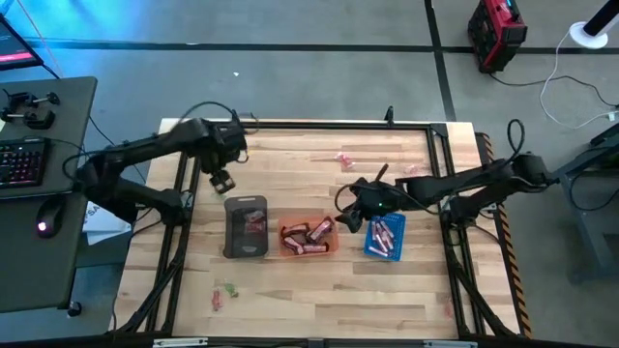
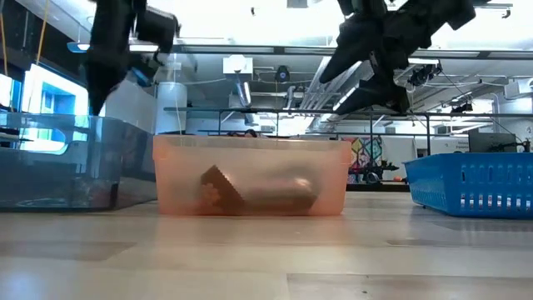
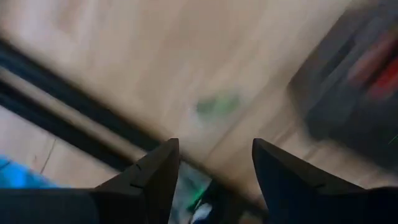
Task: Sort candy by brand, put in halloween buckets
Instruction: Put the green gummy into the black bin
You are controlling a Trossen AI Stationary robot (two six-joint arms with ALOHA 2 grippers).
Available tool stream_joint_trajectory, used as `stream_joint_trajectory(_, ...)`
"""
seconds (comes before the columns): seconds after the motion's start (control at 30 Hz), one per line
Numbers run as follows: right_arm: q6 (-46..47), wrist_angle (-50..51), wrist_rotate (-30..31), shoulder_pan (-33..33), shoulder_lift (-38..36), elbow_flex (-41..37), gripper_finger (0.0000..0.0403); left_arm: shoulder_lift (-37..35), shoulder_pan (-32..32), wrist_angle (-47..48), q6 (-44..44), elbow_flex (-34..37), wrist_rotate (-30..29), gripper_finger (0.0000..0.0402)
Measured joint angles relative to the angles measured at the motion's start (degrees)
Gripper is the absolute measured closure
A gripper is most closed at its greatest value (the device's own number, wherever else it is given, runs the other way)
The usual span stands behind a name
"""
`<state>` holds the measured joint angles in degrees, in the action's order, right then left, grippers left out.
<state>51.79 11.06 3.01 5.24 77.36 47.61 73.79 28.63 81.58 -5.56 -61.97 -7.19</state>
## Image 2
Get orange translucent plastic bin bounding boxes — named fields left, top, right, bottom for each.
left=152, top=133, right=354, bottom=218

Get dark grey translucent bin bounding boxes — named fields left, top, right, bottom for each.
left=0, top=112, right=158, bottom=213

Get black machine on far desk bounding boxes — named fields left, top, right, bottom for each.
left=361, top=160, right=400, bottom=184

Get grey overhead beam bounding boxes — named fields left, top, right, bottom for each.
left=172, top=44, right=533, bottom=59

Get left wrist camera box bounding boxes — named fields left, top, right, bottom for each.
left=130, top=52, right=166, bottom=88

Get black ceiling device cluster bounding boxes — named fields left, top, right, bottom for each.
left=410, top=62, right=443, bottom=88

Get yellow hanging cord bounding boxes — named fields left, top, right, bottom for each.
left=35, top=0, right=50, bottom=67
left=0, top=12, right=8, bottom=78

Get white round column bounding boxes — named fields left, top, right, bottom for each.
left=155, top=81, right=188, bottom=135

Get white box with round lamp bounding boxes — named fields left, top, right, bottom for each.
left=222, top=54, right=254, bottom=75

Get colourful wall mural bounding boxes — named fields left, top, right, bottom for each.
left=350, top=136, right=384, bottom=184

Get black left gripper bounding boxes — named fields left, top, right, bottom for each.
left=82, top=0, right=181, bottom=117

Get brown chocolate bar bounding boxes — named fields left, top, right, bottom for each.
left=198, top=164, right=247, bottom=217
left=243, top=177, right=321, bottom=213

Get dark background monitor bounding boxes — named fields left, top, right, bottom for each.
left=468, top=132, right=518, bottom=154

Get blue slotted plastic basket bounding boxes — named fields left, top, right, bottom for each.
left=404, top=152, right=533, bottom=221

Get silver ceiling ducts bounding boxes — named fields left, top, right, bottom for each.
left=298, top=53, right=417, bottom=123

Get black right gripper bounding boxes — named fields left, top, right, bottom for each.
left=318, top=0, right=478, bottom=116

